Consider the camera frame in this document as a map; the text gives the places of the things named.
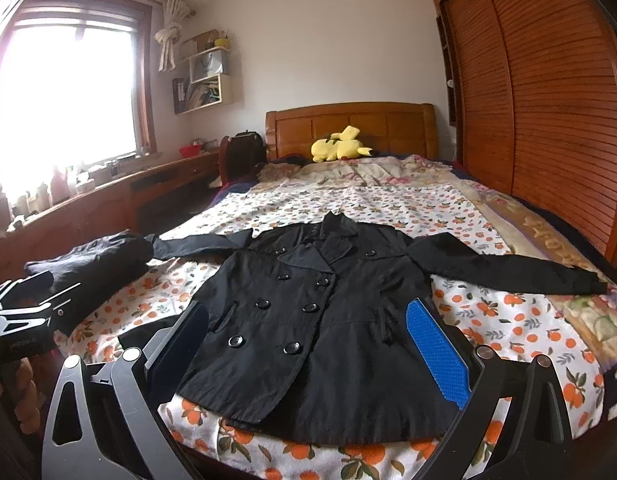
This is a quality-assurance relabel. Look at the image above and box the wooden bed headboard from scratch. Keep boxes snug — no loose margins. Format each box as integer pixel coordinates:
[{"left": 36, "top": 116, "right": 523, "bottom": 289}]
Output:
[{"left": 264, "top": 102, "right": 440, "bottom": 162}]

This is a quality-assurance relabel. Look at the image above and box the wooden chair with black bag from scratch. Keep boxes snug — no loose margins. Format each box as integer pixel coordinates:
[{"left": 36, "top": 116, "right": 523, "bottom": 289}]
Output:
[{"left": 218, "top": 130, "right": 267, "bottom": 185}]

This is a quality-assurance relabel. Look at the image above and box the wooden desk counter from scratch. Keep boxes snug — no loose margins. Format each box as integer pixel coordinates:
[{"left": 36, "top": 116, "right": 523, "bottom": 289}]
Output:
[{"left": 0, "top": 150, "right": 218, "bottom": 283}]

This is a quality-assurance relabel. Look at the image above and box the red bowl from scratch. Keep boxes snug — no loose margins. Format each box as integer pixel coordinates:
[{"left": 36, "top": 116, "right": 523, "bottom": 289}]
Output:
[{"left": 179, "top": 144, "right": 202, "bottom": 158}]

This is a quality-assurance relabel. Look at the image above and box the yellow Pikachu plush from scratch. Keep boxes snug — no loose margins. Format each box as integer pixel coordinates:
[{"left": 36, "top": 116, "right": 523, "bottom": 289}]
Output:
[{"left": 311, "top": 126, "right": 373, "bottom": 162}]

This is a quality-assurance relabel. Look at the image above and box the window with wooden frame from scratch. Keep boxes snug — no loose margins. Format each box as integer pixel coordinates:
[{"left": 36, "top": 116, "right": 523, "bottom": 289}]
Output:
[{"left": 0, "top": 0, "right": 158, "bottom": 177}]

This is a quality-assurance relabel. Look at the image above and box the tied white curtain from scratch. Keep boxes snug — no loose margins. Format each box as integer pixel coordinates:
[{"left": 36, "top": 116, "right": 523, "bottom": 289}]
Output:
[{"left": 154, "top": 0, "right": 192, "bottom": 73}]

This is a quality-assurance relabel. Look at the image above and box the wooden louvered wardrobe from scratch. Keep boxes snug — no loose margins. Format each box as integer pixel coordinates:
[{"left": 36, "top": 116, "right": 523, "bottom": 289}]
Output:
[{"left": 433, "top": 0, "right": 617, "bottom": 264}]

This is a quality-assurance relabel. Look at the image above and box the white wall shelf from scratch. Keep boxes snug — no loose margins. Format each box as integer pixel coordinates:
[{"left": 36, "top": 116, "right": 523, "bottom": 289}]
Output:
[{"left": 172, "top": 29, "right": 232, "bottom": 115}]

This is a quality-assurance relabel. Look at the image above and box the floral beige blanket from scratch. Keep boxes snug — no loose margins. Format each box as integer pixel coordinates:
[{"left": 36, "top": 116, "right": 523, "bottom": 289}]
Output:
[{"left": 253, "top": 156, "right": 617, "bottom": 379}]

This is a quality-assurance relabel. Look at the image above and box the black double-breasted coat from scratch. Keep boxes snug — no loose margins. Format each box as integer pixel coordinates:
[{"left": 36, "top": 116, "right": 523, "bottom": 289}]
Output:
[{"left": 152, "top": 214, "right": 607, "bottom": 445}]

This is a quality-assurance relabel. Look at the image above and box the folded black garment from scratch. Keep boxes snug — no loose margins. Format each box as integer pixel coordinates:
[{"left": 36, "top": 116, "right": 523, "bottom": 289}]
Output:
[{"left": 24, "top": 230, "right": 153, "bottom": 336}]

